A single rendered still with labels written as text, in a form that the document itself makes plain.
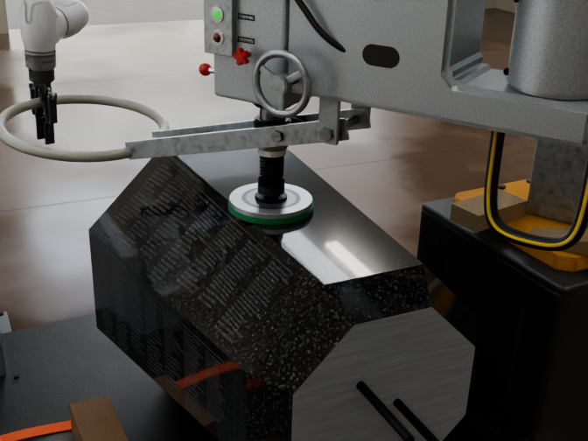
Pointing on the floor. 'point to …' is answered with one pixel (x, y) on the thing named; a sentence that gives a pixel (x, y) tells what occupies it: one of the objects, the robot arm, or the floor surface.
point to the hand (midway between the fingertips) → (45, 131)
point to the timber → (95, 421)
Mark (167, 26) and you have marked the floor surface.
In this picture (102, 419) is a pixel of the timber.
